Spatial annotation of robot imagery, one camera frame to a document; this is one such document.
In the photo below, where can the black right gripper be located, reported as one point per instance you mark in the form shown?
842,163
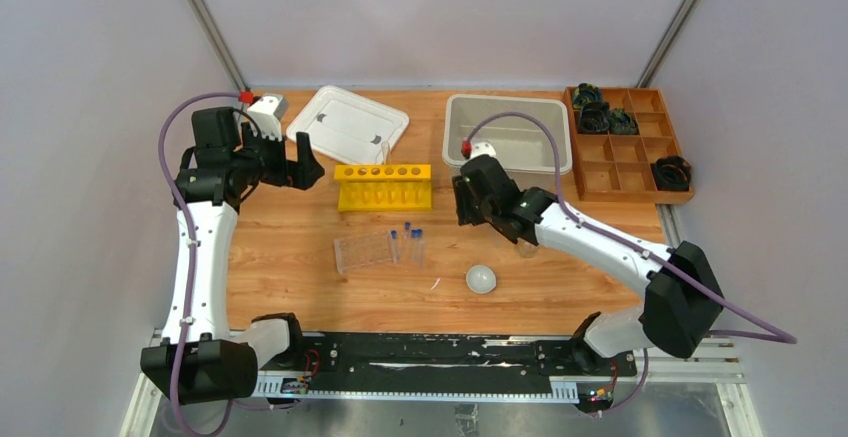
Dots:
462,193

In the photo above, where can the dark green ring part top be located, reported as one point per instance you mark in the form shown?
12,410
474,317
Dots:
586,93

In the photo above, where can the black ring part on tray edge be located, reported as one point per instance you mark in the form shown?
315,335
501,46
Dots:
672,173

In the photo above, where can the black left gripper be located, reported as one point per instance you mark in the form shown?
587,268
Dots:
279,165

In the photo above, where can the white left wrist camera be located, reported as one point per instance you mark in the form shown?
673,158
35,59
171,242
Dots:
267,113

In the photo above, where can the dark green ring part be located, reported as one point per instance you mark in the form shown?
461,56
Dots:
586,93
622,123

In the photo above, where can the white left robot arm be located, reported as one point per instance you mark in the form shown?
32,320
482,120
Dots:
199,360

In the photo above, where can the aluminium frame rail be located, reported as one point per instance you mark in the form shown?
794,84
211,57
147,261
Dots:
713,363

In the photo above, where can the wooden compartment tray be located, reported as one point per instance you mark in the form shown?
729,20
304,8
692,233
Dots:
616,168

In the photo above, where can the dark green ring part right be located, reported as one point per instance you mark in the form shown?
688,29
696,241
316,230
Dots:
622,123

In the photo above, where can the yellow test tube rack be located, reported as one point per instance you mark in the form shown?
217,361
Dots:
384,188

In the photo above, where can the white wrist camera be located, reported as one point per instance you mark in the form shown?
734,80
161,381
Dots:
473,149
267,113

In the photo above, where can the clear test tube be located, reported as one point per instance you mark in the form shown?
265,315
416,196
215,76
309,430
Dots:
385,153

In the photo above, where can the blue capped tube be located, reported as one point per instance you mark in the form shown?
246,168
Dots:
406,234
413,245
394,246
419,247

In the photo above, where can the clear acrylic tube rack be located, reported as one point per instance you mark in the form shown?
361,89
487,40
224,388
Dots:
360,251

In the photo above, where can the white plastic bin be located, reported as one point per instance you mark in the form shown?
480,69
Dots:
522,148

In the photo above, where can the white plastic bin lid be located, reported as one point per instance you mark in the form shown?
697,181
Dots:
347,127

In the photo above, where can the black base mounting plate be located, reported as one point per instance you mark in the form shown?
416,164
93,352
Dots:
332,364

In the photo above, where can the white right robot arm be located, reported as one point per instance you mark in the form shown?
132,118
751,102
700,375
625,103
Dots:
677,284

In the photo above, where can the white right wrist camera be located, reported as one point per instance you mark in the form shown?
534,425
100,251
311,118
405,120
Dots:
473,149

